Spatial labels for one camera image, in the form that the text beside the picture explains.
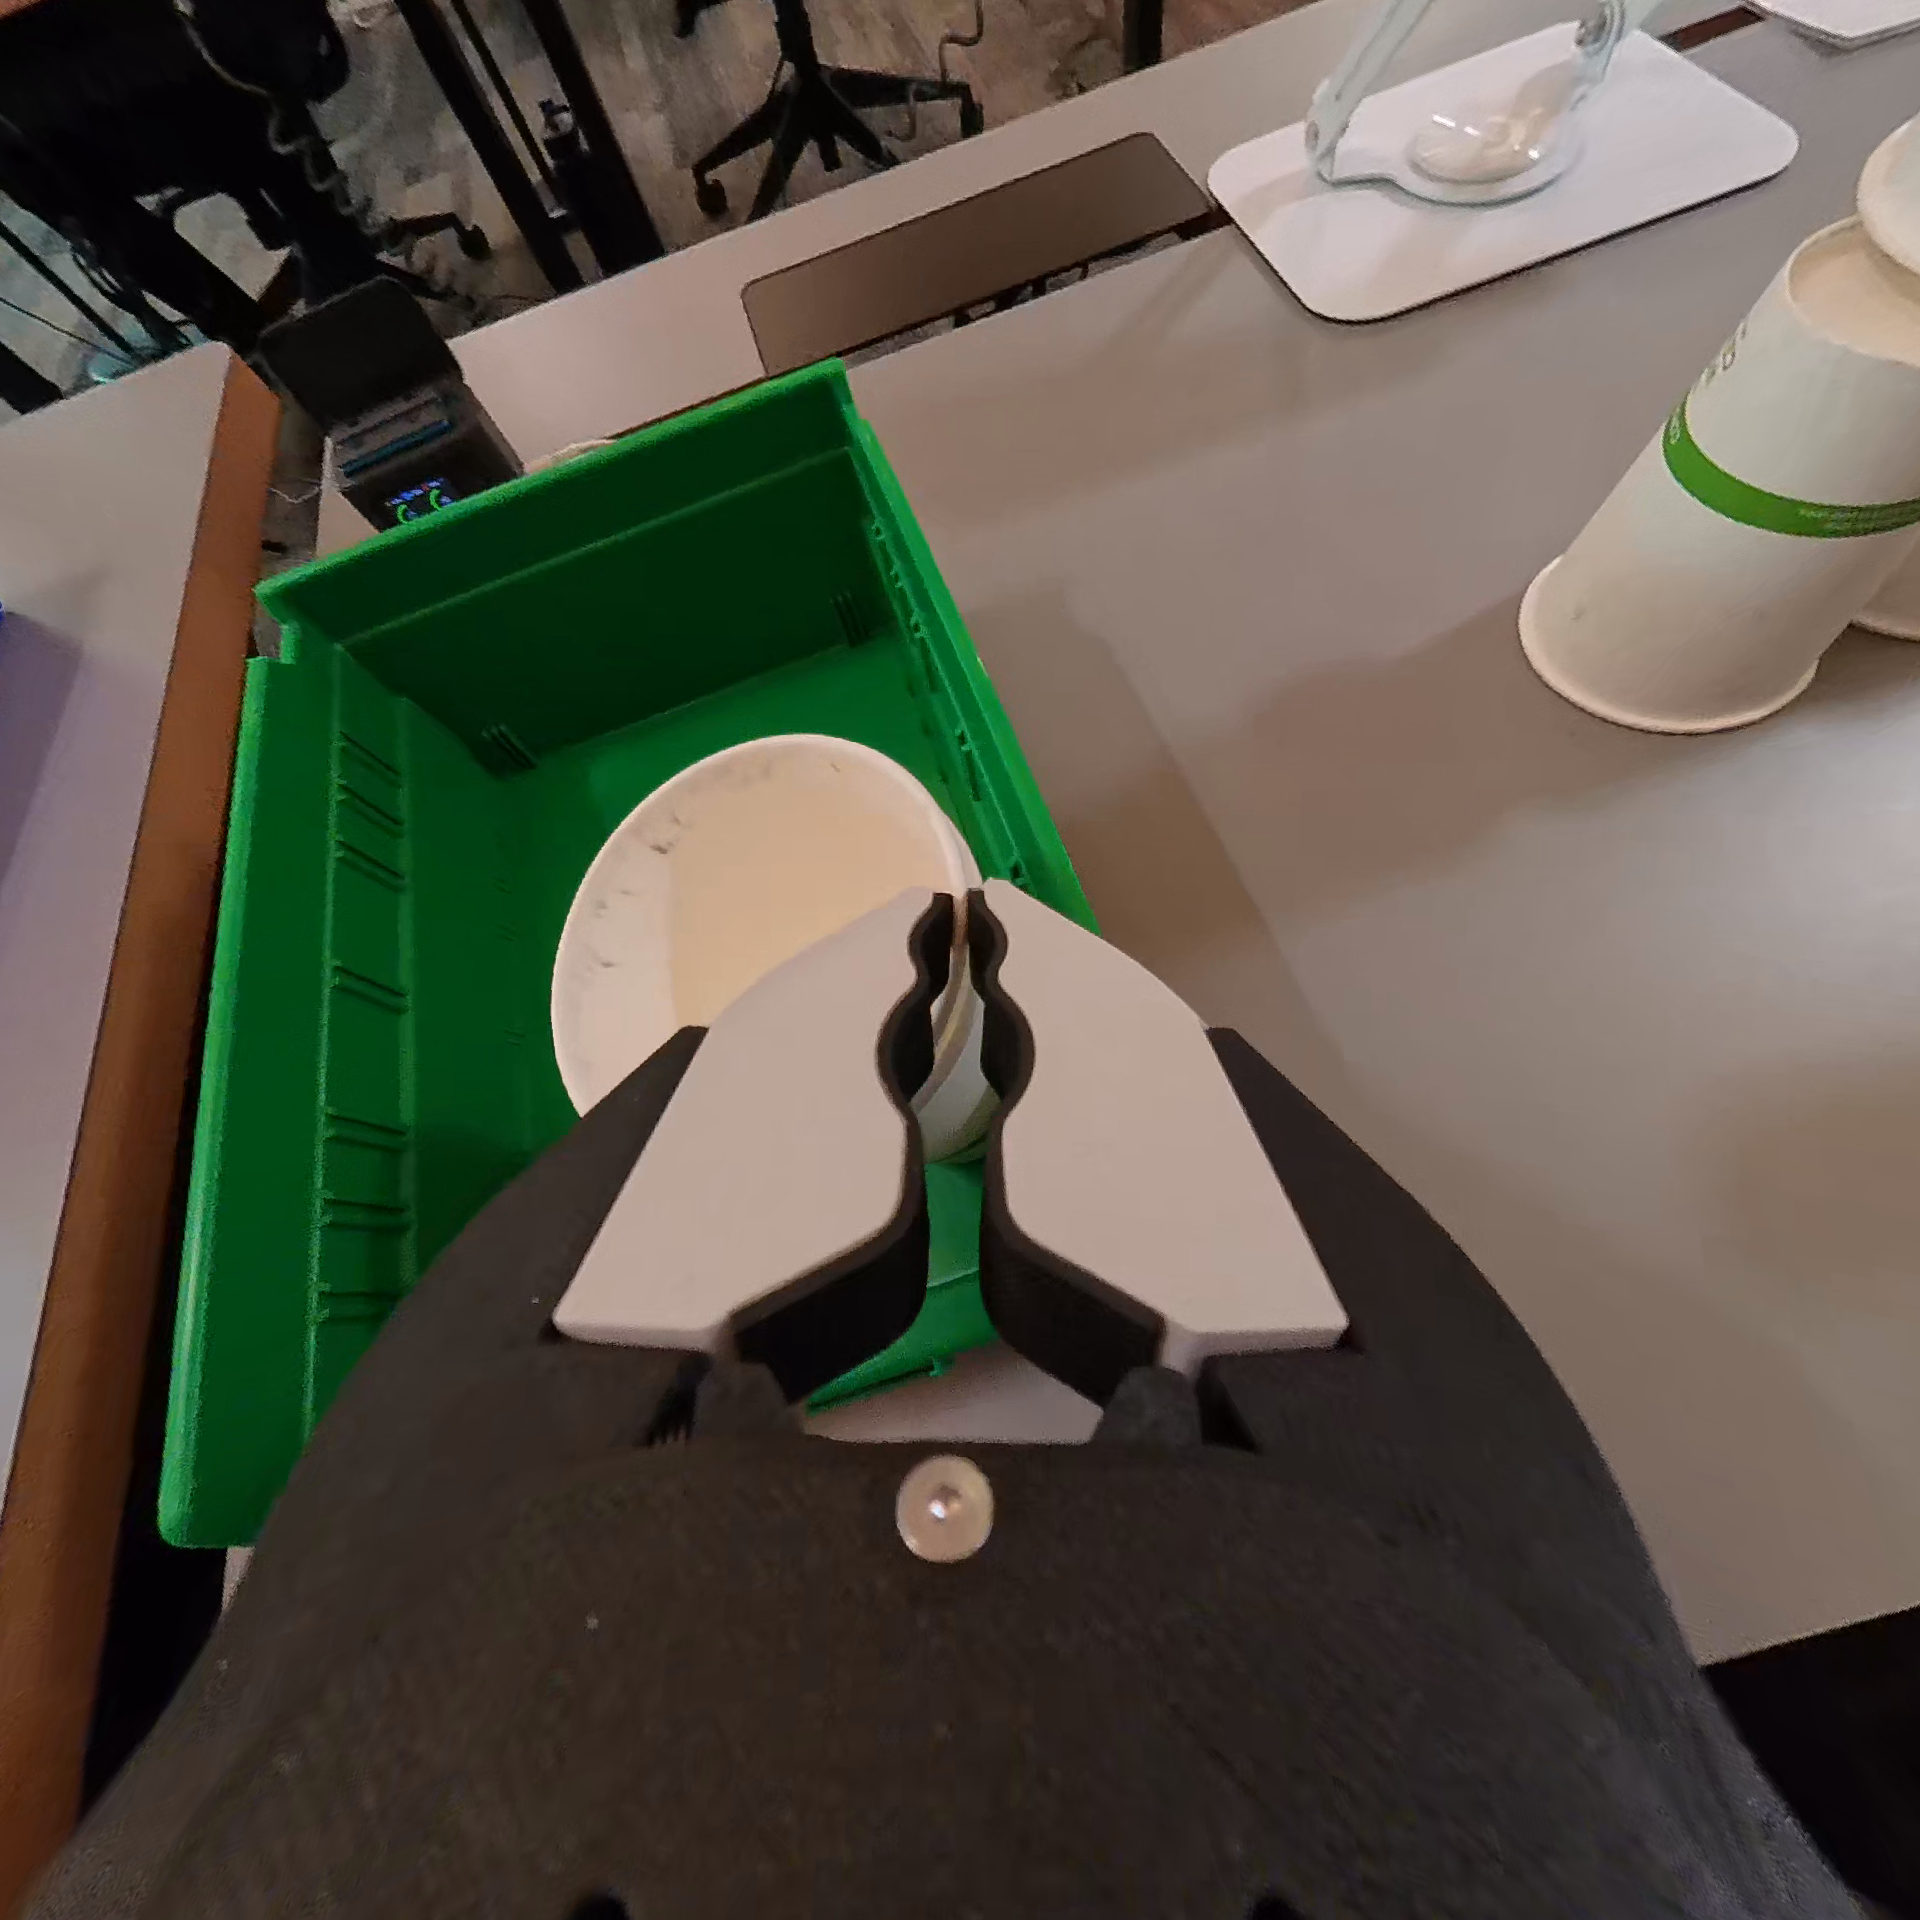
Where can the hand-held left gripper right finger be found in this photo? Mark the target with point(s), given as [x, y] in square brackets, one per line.
[1170, 1184]

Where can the green plastic bin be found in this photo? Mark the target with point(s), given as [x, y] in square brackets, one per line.
[450, 750]

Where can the wood-edged grey desk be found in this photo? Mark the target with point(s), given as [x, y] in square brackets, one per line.
[90, 1049]

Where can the black table frame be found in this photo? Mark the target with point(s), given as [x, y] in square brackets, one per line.
[495, 135]

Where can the black power station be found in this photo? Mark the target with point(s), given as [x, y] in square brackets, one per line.
[375, 376]

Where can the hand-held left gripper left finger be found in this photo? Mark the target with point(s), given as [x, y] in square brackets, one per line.
[751, 1171]

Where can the black office chair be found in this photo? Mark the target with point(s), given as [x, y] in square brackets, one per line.
[810, 119]

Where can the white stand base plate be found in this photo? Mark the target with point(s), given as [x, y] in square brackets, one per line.
[1650, 150]

